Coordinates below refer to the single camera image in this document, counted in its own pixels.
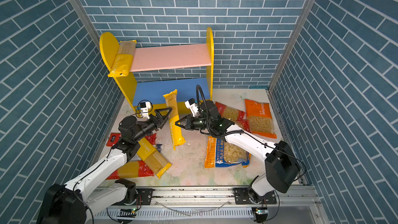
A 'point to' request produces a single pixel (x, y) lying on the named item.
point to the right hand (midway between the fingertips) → (173, 122)
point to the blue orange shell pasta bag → (219, 154)
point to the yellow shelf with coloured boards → (144, 74)
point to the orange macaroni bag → (260, 118)
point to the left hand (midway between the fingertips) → (171, 114)
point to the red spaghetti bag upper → (114, 137)
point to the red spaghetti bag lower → (138, 169)
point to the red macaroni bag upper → (233, 115)
